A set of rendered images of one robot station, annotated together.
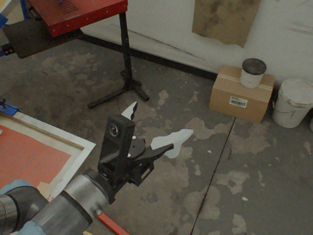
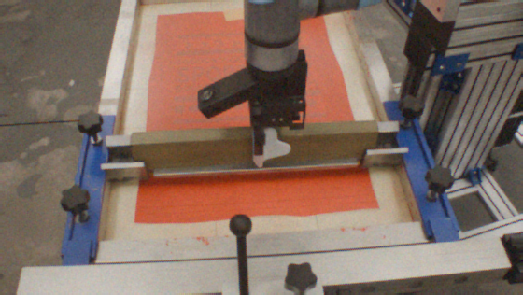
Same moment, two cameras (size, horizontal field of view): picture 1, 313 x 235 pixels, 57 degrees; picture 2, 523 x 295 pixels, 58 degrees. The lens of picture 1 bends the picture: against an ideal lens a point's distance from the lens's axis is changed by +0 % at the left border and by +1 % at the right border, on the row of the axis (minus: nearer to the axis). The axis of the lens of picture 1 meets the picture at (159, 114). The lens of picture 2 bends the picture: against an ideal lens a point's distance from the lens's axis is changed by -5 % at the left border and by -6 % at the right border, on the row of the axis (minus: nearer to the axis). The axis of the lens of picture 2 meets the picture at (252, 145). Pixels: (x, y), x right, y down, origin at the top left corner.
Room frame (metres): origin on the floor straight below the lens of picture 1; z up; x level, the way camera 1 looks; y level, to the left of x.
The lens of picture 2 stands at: (1.03, 1.45, 1.64)
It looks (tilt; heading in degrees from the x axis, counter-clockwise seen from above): 48 degrees down; 241
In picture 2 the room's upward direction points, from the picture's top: straight up
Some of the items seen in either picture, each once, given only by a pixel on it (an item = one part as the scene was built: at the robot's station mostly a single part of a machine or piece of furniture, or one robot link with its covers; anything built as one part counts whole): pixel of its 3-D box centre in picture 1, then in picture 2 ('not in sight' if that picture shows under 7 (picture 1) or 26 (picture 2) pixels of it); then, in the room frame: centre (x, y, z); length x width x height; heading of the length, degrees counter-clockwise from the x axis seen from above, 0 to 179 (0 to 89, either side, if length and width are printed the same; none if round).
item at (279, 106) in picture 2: not in sight; (275, 89); (0.73, 0.98, 1.15); 0.09 x 0.08 x 0.12; 155
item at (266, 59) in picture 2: not in sight; (271, 44); (0.74, 0.98, 1.23); 0.08 x 0.08 x 0.05
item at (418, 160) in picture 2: not in sight; (414, 169); (0.52, 1.12, 0.97); 0.30 x 0.05 x 0.07; 65
